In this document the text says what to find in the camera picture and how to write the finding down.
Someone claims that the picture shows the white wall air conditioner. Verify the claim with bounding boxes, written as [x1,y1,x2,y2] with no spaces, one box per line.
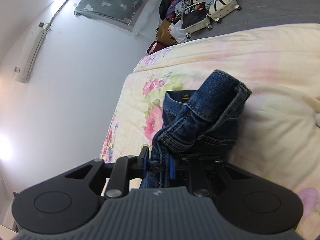
[12,22,51,83]

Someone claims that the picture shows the air conditioner pipe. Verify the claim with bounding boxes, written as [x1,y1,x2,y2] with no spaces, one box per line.
[45,0,69,31]

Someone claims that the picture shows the white plastic bag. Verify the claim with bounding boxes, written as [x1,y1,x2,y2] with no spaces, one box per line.
[168,20,187,43]

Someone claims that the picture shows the white open suitcase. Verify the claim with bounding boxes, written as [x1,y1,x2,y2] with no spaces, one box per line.
[181,0,242,39]

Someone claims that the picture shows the floral yellow bed quilt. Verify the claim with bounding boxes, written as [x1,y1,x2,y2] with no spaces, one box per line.
[100,23,319,239]

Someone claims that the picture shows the blue denim jeans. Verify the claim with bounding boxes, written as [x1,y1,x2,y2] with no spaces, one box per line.
[140,70,252,189]

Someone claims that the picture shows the green patterned window curtain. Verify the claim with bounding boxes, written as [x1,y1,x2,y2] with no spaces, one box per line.
[74,0,149,32]

